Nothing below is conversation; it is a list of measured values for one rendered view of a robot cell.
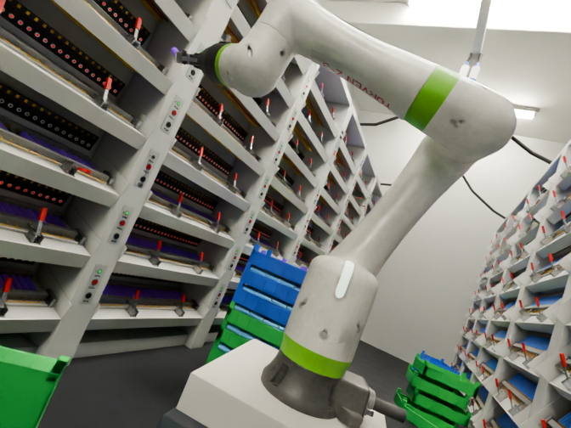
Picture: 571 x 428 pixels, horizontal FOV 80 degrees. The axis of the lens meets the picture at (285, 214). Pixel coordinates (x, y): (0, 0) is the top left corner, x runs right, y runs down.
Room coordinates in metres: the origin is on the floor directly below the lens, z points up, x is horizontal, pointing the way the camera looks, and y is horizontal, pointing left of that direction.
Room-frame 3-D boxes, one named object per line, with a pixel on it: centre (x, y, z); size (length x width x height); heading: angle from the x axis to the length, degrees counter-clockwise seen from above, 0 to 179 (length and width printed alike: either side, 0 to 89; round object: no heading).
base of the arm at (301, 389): (0.63, -0.20, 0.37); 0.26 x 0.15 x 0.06; 85
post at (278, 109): (1.75, 0.24, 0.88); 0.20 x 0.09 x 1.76; 64
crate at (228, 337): (1.43, -0.10, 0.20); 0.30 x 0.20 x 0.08; 72
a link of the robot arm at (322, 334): (0.64, -0.14, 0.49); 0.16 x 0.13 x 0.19; 171
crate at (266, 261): (1.43, -0.10, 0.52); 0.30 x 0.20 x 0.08; 72
